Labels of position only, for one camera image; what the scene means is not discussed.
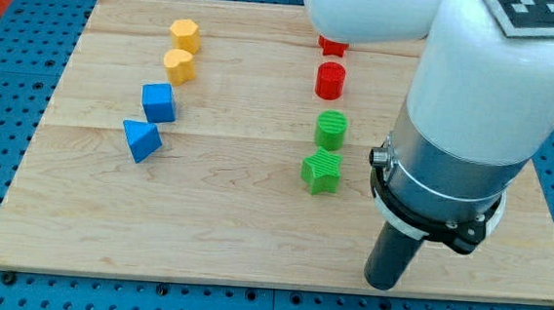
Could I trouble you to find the yellow hexagon block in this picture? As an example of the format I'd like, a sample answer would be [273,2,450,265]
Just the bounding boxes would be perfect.
[169,19,201,55]

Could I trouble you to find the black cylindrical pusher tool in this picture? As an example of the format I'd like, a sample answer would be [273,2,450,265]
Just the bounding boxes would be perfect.
[364,222,423,291]

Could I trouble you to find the green star block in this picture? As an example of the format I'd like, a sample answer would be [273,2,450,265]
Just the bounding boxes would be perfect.
[300,146,342,195]

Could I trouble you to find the red star block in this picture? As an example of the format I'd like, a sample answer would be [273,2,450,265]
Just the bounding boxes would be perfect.
[318,35,349,57]

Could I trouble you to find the black white fiducial marker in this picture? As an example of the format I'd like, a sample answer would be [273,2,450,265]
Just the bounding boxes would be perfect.
[483,0,554,38]

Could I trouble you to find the red cylinder block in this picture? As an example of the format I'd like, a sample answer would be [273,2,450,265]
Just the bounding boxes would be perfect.
[315,61,346,100]

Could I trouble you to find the yellow heart block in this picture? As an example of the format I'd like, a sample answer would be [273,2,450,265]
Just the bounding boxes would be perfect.
[163,48,197,86]

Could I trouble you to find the blue cube block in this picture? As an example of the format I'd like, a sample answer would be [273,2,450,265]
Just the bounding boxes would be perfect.
[141,83,177,123]

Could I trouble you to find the green cylinder block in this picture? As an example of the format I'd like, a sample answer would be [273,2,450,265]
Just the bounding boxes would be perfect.
[314,110,348,151]

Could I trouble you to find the wooden board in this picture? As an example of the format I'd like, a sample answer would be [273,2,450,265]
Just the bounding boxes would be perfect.
[0,0,554,310]

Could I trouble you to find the blue triangle block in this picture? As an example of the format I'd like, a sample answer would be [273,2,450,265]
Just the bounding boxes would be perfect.
[123,119,163,163]

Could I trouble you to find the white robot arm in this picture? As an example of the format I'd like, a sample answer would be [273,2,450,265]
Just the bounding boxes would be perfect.
[304,0,554,290]

